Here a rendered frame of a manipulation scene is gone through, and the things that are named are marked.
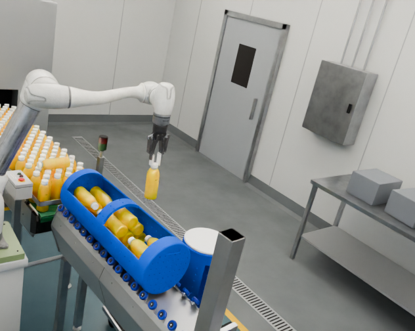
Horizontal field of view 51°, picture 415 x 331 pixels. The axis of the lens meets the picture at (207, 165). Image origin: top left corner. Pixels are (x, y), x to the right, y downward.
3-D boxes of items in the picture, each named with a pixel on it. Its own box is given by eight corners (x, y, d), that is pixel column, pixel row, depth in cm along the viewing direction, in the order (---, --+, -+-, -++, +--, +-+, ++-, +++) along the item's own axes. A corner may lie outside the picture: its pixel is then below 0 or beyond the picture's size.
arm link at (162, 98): (175, 116, 220) (165, 108, 230) (180, 86, 214) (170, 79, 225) (155, 115, 215) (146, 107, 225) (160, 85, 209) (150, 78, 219)
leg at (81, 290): (75, 332, 300) (84, 257, 278) (71, 327, 304) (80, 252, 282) (82, 330, 304) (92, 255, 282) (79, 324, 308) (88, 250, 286)
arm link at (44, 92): (70, 87, 189) (64, 77, 200) (26, 84, 181) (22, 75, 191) (68, 115, 195) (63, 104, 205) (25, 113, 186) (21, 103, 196)
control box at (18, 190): (14, 200, 252) (16, 184, 249) (2, 186, 265) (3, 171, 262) (31, 198, 259) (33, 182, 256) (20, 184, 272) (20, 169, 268)
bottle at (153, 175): (141, 195, 240) (145, 164, 233) (152, 193, 244) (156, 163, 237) (148, 201, 235) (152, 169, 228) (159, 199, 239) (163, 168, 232)
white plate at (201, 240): (178, 244, 239) (178, 246, 239) (226, 259, 235) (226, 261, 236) (190, 222, 264) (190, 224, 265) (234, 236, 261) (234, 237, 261)
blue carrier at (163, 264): (135, 300, 200) (152, 246, 192) (54, 211, 256) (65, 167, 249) (181, 289, 220) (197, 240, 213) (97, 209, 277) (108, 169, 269)
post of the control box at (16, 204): (7, 324, 295) (15, 194, 260) (5, 320, 297) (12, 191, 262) (14, 322, 297) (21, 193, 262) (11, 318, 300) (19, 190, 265)
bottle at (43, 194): (34, 207, 269) (36, 180, 262) (45, 205, 273) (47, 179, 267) (39, 213, 264) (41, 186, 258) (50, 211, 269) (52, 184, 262)
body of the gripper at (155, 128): (157, 126, 219) (155, 143, 222) (171, 125, 224) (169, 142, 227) (150, 121, 224) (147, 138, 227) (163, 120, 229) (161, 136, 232)
